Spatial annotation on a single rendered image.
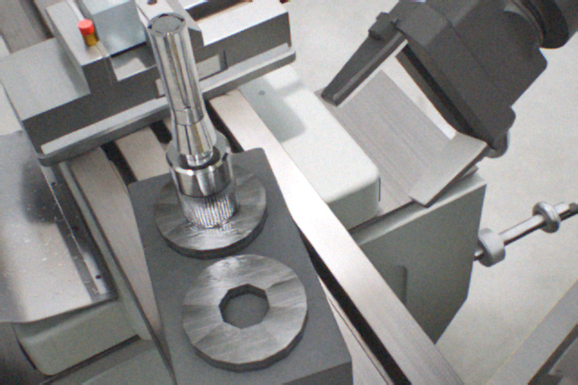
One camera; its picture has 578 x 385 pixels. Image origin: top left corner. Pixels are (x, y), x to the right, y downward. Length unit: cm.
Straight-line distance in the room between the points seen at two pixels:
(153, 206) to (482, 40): 29
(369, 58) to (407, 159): 69
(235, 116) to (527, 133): 138
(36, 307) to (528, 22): 61
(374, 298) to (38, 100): 45
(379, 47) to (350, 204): 56
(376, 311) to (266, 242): 21
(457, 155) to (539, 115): 174
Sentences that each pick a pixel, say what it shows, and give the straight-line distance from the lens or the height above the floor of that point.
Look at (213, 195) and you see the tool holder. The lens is 59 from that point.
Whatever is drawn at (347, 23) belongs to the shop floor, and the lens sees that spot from 259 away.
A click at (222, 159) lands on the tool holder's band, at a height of 118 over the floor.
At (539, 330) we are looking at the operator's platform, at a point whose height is 40.
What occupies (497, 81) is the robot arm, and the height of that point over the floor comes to 123.
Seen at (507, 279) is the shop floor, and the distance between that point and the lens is 195.
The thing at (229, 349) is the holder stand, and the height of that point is 112.
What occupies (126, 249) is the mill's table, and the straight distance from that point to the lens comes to 88.
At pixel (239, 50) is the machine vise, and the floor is 96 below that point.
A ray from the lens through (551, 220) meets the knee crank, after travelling 141.
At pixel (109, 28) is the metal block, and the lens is 96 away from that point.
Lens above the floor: 160
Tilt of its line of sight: 50 degrees down
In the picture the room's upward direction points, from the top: 7 degrees counter-clockwise
